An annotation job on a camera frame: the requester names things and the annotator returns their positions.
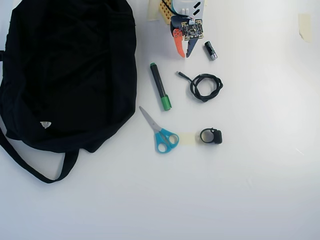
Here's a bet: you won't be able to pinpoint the yellow perforated base block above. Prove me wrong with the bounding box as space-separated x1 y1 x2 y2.
159 0 174 25

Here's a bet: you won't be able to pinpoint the black marker with green cap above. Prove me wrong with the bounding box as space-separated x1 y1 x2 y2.
149 62 173 112

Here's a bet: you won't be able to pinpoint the black fabric bag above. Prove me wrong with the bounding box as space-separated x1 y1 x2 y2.
0 0 138 185

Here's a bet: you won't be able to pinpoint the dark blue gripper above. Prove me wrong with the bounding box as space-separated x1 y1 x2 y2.
170 15 200 59

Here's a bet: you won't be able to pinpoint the short beige tape strip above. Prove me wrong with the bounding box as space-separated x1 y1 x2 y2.
177 132 202 146

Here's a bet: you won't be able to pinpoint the beige tape beside robot base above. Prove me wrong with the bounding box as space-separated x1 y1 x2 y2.
147 0 162 21

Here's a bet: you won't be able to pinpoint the long beige tape strip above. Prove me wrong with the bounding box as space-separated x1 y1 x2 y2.
298 13 313 44

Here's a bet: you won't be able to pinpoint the bare camera circuit board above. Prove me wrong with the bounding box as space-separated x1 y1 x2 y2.
181 18 205 41

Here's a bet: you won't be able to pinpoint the coiled black braided cable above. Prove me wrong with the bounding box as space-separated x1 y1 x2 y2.
175 71 224 103

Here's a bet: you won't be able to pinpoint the blue handled scissors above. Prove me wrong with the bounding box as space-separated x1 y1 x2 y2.
138 105 180 154

